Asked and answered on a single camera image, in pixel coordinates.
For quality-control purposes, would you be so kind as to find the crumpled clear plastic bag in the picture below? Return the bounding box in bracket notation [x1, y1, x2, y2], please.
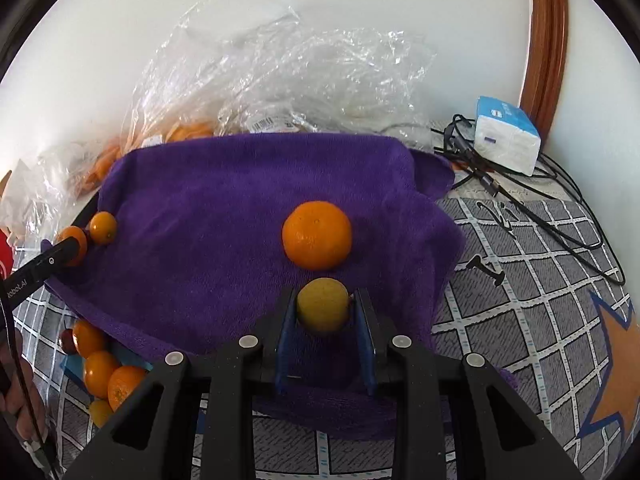
[217, 25, 438, 153]

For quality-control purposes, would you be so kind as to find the large orange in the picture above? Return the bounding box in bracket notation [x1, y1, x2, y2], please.
[281, 200, 353, 271]

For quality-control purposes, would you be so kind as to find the person's left hand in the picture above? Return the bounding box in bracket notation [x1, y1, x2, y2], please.
[0, 327, 48, 461]

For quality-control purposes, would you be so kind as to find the brown wooden frame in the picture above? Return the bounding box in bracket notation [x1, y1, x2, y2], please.
[519, 0, 569, 143]

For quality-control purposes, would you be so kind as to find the black cable with plug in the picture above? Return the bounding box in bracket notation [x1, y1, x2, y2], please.
[442, 115, 506, 201]

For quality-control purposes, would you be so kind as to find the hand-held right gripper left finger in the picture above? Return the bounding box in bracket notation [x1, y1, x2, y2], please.
[65, 287, 301, 480]

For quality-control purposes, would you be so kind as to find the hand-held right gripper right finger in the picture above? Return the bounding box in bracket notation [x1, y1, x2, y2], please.
[352, 287, 586, 480]

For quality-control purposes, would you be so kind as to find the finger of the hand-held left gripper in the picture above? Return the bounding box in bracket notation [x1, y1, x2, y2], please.
[27, 236, 86, 287]

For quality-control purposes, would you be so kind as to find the purple towel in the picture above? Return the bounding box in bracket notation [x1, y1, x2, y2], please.
[44, 132, 518, 441]

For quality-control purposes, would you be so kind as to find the wrapped orange cluster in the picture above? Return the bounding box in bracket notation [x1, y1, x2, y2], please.
[80, 142, 123, 193]

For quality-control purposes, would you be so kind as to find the whitish plastic bag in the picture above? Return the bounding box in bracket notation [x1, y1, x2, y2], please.
[0, 137, 126, 246]

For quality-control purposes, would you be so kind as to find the red object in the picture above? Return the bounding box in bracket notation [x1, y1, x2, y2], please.
[0, 227, 16, 278]

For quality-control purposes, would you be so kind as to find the long black cable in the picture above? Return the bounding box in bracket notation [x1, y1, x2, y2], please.
[430, 114, 626, 287]

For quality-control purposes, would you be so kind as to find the blue white tissue pack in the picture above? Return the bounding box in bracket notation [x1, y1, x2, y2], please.
[472, 96, 542, 177]

